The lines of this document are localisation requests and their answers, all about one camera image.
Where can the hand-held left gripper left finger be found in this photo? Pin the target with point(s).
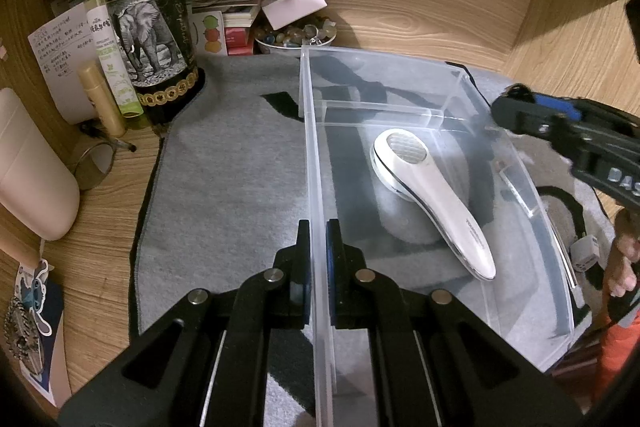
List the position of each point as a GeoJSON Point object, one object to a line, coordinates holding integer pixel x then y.
{"type": "Point", "coordinates": [303, 274]}

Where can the cartoon sticker on blue card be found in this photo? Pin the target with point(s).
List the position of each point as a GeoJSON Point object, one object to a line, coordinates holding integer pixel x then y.
{"type": "Point", "coordinates": [30, 317]}

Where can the red box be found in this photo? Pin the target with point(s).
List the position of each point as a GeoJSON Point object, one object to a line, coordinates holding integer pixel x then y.
{"type": "Point", "coordinates": [237, 39]}

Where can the small clear glass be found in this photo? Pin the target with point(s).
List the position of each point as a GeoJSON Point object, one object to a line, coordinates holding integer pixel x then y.
{"type": "Point", "coordinates": [92, 164]}

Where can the white charger adapter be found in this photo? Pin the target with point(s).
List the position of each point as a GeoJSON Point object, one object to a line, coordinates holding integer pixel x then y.
{"type": "Point", "coordinates": [584, 252]}

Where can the bowl of coloured stones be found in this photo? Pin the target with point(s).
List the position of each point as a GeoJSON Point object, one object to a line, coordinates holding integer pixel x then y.
{"type": "Point", "coordinates": [292, 41]}

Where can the handwritten note paper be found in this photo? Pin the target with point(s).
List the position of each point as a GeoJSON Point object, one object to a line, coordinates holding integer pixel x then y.
{"type": "Point", "coordinates": [55, 57]}

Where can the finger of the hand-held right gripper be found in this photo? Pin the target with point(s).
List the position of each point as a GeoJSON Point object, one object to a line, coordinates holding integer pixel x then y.
{"type": "Point", "coordinates": [555, 103]}
{"type": "Point", "coordinates": [520, 117]}

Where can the person's right hand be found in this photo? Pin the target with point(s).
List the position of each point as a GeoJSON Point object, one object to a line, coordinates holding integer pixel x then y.
{"type": "Point", "coordinates": [625, 252]}

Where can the orange clothing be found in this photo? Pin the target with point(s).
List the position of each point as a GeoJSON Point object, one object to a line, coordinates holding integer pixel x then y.
{"type": "Point", "coordinates": [620, 352]}

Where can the clear plastic storage box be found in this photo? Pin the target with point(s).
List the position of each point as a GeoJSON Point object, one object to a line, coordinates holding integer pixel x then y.
{"type": "Point", "coordinates": [510, 302]}

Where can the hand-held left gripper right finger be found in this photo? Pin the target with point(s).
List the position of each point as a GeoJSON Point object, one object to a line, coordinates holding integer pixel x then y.
{"type": "Point", "coordinates": [332, 274]}

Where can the grey mat with black letters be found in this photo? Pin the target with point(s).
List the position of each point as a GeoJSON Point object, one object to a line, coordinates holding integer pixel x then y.
{"type": "Point", "coordinates": [225, 182]}

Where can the fruit sticker card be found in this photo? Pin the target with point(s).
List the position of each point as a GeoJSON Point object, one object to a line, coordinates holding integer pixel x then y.
{"type": "Point", "coordinates": [210, 32]}

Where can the white card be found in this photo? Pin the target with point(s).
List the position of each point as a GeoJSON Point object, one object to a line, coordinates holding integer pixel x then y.
{"type": "Point", "coordinates": [295, 4]}

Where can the white handheld fabric shaver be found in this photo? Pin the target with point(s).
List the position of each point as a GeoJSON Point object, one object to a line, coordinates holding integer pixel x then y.
{"type": "Point", "coordinates": [430, 192]}

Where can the gold lipstick tube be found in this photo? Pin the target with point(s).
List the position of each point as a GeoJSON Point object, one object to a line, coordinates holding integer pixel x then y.
{"type": "Point", "coordinates": [100, 99]}

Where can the beige mug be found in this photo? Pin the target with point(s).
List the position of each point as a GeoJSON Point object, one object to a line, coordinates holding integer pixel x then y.
{"type": "Point", "coordinates": [30, 167]}

